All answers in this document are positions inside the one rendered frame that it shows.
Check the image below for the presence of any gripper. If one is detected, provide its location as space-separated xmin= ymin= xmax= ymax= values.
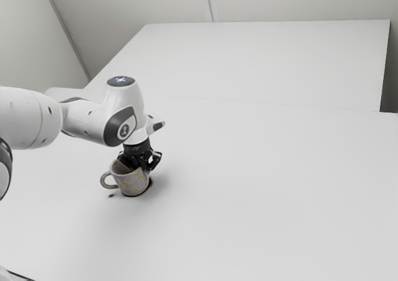
xmin=123 ymin=139 xmax=163 ymax=173

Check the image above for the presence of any grey mug with yellow lines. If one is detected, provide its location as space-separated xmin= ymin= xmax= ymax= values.
xmin=99 ymin=158 xmax=152 ymax=197

